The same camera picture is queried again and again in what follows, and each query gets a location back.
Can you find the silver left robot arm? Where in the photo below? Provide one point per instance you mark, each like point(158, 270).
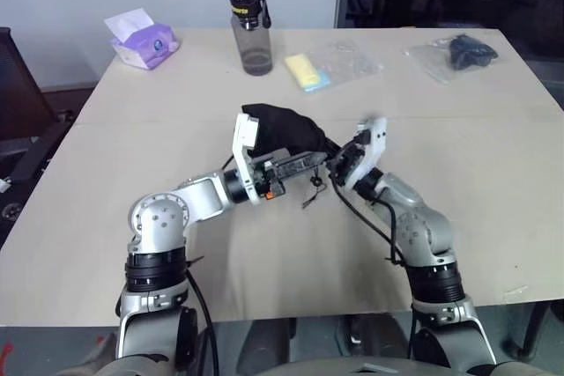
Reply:
point(161, 222)

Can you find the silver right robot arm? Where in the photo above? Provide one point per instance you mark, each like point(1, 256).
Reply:
point(418, 226)

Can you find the yellow and blue sponge packet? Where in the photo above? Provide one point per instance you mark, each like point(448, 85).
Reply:
point(306, 71)

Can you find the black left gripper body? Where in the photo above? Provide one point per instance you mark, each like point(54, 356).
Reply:
point(266, 180)

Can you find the crumpled clear plastic bag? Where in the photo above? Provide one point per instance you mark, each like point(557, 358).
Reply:
point(348, 59)

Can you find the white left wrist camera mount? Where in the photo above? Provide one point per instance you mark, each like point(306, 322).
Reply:
point(243, 138)

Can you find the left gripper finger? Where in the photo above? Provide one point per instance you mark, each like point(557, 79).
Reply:
point(306, 164)
point(284, 156)

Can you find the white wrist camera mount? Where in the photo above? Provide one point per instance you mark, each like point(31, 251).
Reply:
point(243, 138)
point(374, 142)

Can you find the purple tissue pack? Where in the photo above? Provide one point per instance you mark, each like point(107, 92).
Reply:
point(145, 43)

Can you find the black chair base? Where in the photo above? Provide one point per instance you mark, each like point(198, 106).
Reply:
point(535, 327)

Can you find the clear bag with black item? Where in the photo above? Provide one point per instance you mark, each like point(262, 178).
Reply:
point(458, 54)

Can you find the black office chair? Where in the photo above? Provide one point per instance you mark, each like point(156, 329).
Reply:
point(20, 103)

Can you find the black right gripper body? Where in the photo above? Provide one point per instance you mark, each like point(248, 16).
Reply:
point(354, 153)

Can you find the smoky grey water bottle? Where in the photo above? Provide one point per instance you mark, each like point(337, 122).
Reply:
point(254, 41)

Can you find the grey robot torso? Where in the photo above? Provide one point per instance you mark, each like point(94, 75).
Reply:
point(308, 367)

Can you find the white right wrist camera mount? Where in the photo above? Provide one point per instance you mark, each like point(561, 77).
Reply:
point(374, 142)

